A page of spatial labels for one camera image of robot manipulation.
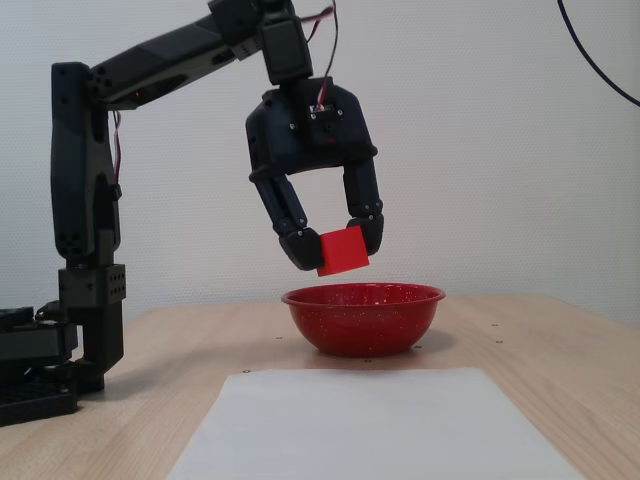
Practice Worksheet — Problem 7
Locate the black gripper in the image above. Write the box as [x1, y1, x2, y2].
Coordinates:
[244, 75, 385, 272]

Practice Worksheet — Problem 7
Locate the dark wall cable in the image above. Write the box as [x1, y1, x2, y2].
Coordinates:
[556, 0, 640, 108]

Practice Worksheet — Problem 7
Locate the red speckled bowl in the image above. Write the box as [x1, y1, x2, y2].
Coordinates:
[280, 282, 447, 359]

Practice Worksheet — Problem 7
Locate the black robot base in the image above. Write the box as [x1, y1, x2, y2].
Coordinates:
[0, 299, 81, 428]

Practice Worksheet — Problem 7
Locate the red cube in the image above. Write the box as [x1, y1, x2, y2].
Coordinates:
[316, 224, 372, 279]

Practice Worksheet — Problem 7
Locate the white paper sheet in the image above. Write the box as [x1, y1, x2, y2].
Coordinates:
[167, 367, 586, 480]

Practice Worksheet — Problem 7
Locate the red white servo cable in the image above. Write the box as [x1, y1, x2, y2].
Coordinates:
[109, 109, 124, 200]
[298, 0, 340, 112]

